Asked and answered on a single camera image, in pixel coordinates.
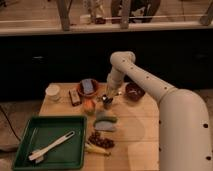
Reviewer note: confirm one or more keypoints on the white paper cup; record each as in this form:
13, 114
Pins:
53, 92

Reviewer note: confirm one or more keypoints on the orange fruit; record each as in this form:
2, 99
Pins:
89, 106

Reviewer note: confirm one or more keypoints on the white dish brush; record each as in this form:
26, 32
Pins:
39, 153

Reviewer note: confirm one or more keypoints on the dark grape bunch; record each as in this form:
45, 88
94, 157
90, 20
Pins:
96, 139

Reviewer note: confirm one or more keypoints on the green plastic tray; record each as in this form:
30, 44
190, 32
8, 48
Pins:
44, 130

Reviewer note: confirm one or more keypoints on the silver metal fork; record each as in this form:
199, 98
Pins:
106, 99

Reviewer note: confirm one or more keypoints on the brown rectangular block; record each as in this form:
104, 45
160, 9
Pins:
75, 98

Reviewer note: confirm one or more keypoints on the dark red bowl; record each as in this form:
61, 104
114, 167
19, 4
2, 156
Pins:
134, 92

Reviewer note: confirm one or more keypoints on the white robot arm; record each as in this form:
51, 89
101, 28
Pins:
184, 130

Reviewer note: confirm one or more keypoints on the grey cloth piece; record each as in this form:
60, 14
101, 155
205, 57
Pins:
105, 126

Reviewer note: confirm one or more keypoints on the blue sponge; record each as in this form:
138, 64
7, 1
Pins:
87, 86

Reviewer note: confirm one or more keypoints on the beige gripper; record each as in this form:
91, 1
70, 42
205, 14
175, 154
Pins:
112, 90

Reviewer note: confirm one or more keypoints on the orange bowl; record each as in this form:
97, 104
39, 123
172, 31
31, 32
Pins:
95, 86

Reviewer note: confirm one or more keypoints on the green cucumber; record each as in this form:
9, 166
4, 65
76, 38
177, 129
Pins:
112, 119

